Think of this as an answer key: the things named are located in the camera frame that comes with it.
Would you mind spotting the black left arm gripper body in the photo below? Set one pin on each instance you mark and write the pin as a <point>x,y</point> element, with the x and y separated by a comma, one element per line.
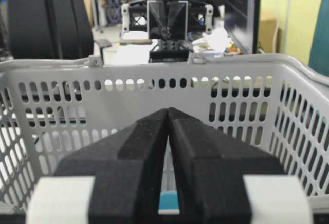
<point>170,23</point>

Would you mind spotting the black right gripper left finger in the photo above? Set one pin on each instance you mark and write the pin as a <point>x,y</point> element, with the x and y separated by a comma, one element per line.
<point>114,180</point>

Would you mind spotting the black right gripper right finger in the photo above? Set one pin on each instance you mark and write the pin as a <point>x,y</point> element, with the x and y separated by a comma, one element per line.
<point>225,180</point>

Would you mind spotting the teal blue object in basket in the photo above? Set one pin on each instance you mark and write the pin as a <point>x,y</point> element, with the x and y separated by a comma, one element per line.
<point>168,204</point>

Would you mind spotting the grey plastic shopping basket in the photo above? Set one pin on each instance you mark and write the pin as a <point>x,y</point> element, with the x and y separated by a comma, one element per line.
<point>50,108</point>

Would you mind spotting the black monitor screen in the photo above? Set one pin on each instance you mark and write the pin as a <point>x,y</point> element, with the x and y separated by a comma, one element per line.
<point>241,21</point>

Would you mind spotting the cardboard box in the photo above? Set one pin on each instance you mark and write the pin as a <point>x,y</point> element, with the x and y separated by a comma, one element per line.
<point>267,28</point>

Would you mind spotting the black office chair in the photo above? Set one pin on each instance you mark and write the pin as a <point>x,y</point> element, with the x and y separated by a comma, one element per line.
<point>50,29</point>

